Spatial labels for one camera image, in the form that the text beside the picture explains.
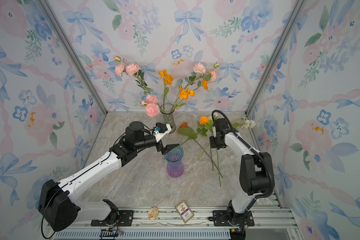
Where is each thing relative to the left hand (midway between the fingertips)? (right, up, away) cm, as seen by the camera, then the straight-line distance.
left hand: (174, 133), depth 71 cm
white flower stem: (+50, +5, +36) cm, 62 cm away
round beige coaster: (-11, -41, +5) cm, 43 cm away
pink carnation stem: (-12, +14, +5) cm, 19 cm away
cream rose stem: (+24, +10, +36) cm, 44 cm away
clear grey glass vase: (-6, +14, +26) cm, 31 cm away
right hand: (+25, -6, +22) cm, 34 cm away
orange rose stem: (+19, +3, +33) cm, 38 cm away
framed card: (+5, -39, +4) cm, 39 cm away
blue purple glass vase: (-1, -22, +18) cm, 29 cm away
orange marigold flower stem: (+8, 0, +35) cm, 35 cm away
